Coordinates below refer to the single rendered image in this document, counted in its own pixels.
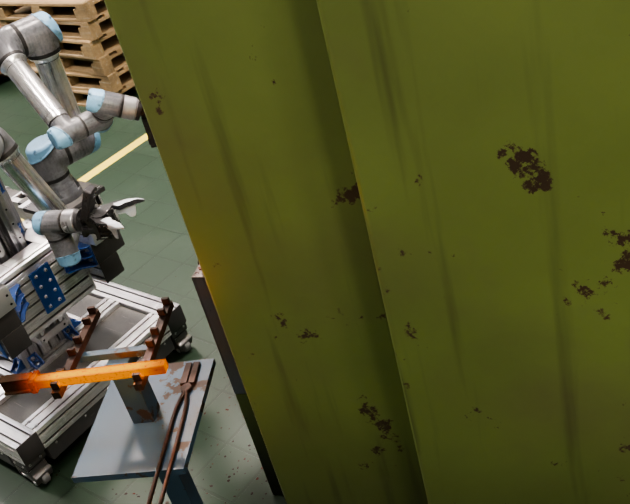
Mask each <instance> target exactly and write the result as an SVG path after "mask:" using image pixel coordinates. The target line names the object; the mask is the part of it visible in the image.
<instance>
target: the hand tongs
mask: <svg viewBox="0 0 630 504"><path fill-rule="evenodd" d="M200 365H201V363H200V361H198V362H193V364H192V362H189V363H186V364H185V367H184V371H183V374H182V378H181V381H180V385H181V388H180V390H181V392H182V393H181V395H180V397H179V399H178V401H177V403H176V405H175V407H174V410H173V413H172V416H171V419H170V423H169V426H168V430H167V433H166V436H165V440H164V443H163V447H162V450H161V454H160V457H159V461H158V464H157V468H156V471H155V475H154V478H153V481H152V485H151V488H150V492H149V495H148V499H147V502H146V504H151V502H152V499H153V495H154V492H155V488H156V485H157V481H158V478H159V474H160V470H161V467H162V463H163V460H164V456H165V453H166V449H167V446H168V442H169V439H170V435H171V432H172V428H173V425H174V421H175V418H176V414H177V412H178V409H179V407H180V404H181V402H182V400H183V398H184V408H183V412H182V416H181V420H180V424H179V428H178V431H177V435H176V439H175V442H174V446H173V450H172V453H171V457H170V461H169V464H168V468H167V472H166V475H165V479H164V483H163V486H162V490H161V494H160V497H159V501H158V504H163V501H164V497H165V494H166V490H167V486H168V482H169V479H170V475H171V471H172V467H173V464H174V460H175V456H176V452H177V449H178V445H179V441H180V437H181V433H182V430H183V426H184V422H185V418H186V414H187V409H188V400H189V395H188V393H189V392H191V391H192V389H193V388H192V385H195V384H196V380H197V377H198V373H199V369H200Z"/></svg>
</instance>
